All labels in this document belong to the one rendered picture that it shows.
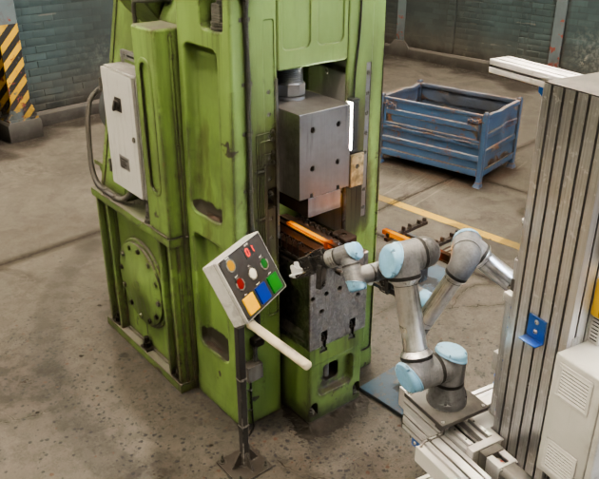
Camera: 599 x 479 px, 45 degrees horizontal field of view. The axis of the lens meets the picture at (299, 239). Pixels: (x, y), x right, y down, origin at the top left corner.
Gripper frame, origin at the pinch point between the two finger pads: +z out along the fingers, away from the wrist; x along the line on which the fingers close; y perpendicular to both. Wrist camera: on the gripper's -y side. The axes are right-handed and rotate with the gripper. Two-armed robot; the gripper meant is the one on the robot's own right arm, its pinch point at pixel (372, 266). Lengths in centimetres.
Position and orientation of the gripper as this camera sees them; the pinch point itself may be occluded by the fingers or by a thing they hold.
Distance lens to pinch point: 329.5
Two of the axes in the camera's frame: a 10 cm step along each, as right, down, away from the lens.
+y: 0.0, 9.0, 4.4
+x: 7.8, -2.7, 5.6
